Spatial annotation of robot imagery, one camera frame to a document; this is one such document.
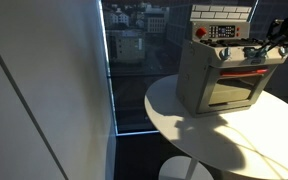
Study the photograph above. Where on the blue stove knob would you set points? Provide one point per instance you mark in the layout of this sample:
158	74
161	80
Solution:
262	53
225	53
249	52
283	51

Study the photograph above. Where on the black stove control panel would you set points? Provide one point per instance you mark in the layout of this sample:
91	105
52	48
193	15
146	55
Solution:
222	32

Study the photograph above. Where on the black stove burner grate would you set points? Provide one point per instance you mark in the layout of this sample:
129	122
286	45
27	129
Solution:
233	42

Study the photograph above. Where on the grey toy stove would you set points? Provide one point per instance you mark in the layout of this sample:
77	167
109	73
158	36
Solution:
200	88

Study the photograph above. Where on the red round stove button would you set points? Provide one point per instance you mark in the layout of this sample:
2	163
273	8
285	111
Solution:
200	32

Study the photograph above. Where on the round white table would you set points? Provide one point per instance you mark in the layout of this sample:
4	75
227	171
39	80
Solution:
251	143

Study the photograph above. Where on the white round table base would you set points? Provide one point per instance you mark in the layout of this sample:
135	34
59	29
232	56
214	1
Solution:
183	168

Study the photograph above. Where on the red oven door handle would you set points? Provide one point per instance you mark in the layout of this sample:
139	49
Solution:
243	73

